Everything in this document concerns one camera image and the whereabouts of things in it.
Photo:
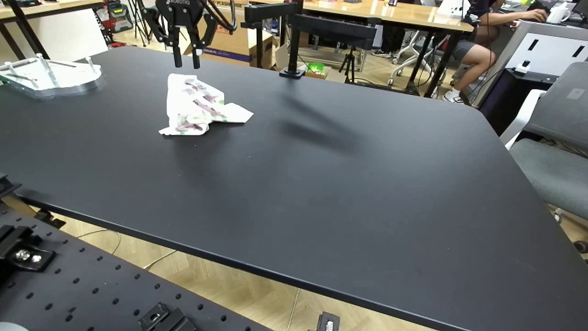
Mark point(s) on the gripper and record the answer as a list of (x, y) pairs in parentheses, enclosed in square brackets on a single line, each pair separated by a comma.
[(180, 11)]

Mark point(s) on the white floral printed towel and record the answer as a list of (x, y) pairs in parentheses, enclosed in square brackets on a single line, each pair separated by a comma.
[(195, 108)]

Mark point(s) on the cardboard box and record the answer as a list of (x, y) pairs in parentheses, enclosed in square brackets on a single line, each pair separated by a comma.
[(239, 43)]

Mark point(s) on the group of black tripod stands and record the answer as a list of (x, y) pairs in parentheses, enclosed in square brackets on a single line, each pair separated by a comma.
[(140, 23)]

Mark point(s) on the red and green toolbox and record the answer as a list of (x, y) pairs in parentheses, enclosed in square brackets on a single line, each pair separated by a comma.
[(117, 16)]

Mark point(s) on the green packet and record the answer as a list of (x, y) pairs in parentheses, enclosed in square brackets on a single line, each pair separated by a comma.
[(315, 68)]

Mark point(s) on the clear acrylic peg rack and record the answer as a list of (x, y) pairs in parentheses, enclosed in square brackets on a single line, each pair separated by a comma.
[(55, 78)]

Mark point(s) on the small black tripod stand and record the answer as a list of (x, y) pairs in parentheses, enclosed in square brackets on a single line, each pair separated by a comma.
[(350, 62)]

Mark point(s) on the wooden table black legs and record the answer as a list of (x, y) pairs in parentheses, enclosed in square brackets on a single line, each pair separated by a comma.
[(390, 14), (27, 11)]

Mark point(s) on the white office chair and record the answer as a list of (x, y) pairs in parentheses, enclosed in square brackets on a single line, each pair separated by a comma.
[(409, 55)]

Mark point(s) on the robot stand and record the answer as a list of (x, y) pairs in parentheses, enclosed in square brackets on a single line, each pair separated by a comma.
[(92, 285)]

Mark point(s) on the black clamp with silver bolts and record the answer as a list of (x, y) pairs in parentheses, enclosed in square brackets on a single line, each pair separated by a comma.
[(23, 253)]

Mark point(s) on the person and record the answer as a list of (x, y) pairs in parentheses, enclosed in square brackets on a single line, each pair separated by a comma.
[(477, 53)]

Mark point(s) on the white desk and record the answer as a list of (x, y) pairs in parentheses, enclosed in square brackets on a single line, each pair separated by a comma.
[(546, 46)]

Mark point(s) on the white mug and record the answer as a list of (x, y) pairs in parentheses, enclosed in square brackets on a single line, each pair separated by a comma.
[(557, 13)]

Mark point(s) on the grey office chair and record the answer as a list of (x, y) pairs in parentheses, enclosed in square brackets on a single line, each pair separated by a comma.
[(556, 151)]

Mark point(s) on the camera on mount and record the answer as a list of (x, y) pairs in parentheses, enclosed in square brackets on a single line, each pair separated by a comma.
[(330, 26)]

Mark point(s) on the black bracket with silver bolt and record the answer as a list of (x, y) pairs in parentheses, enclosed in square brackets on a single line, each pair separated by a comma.
[(328, 322)]

